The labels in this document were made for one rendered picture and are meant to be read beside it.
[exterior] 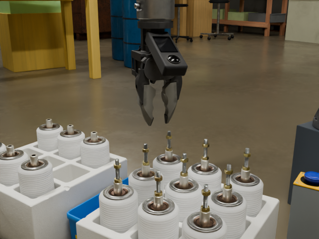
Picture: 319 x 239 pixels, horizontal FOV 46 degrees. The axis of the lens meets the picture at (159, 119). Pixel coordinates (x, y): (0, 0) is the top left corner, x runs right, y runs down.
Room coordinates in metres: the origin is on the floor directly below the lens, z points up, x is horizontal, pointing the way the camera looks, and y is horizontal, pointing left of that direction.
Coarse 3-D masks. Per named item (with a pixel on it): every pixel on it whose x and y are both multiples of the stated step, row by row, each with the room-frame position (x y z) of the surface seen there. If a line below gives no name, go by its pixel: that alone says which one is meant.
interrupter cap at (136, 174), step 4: (140, 168) 0.95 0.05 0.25; (152, 168) 0.94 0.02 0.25; (132, 172) 0.92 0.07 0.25; (136, 172) 0.92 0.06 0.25; (140, 172) 0.93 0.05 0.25; (152, 172) 0.92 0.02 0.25; (132, 176) 0.90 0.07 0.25; (136, 176) 0.90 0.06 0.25; (140, 176) 0.90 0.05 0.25; (144, 176) 0.90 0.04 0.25; (148, 176) 0.90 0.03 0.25; (152, 176) 0.90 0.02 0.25; (140, 180) 0.88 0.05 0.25; (144, 180) 0.88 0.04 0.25; (148, 180) 0.88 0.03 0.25
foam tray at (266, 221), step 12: (264, 204) 0.90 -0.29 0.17; (276, 204) 0.88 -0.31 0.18; (96, 216) 0.82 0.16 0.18; (264, 216) 0.82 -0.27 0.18; (276, 216) 0.89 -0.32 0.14; (84, 228) 0.78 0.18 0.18; (96, 228) 0.77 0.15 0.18; (132, 228) 0.77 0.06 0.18; (180, 228) 0.78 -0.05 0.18; (252, 228) 0.77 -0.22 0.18; (264, 228) 0.80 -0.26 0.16
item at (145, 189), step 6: (132, 180) 0.89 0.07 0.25; (138, 180) 0.88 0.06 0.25; (162, 180) 0.90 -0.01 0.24; (132, 186) 0.88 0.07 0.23; (138, 186) 0.87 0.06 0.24; (144, 186) 0.87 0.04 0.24; (150, 186) 0.87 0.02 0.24; (162, 186) 0.90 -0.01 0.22; (138, 192) 0.87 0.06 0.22; (144, 192) 0.87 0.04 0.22; (150, 192) 0.87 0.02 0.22; (162, 192) 0.90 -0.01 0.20; (138, 198) 0.87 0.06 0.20; (144, 198) 0.87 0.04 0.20; (138, 204) 0.87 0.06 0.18
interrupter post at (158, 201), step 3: (153, 195) 0.75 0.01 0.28; (162, 195) 0.75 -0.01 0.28; (153, 198) 0.75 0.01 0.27; (156, 198) 0.74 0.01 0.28; (159, 198) 0.74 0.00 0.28; (162, 198) 0.75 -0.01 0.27; (153, 201) 0.75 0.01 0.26; (156, 201) 0.74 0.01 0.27; (159, 201) 0.74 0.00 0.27; (162, 201) 0.75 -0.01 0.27; (156, 204) 0.74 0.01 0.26; (159, 204) 0.74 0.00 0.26; (162, 204) 0.75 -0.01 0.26; (156, 207) 0.74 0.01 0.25; (159, 207) 0.74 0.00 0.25; (162, 207) 0.75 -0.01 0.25
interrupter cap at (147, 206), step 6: (150, 198) 0.78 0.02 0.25; (144, 204) 0.76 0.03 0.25; (150, 204) 0.76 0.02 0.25; (168, 204) 0.76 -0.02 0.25; (174, 204) 0.75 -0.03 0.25; (144, 210) 0.73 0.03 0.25; (150, 210) 0.73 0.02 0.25; (156, 210) 0.73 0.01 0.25; (162, 210) 0.73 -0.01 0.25; (168, 210) 0.73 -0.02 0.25
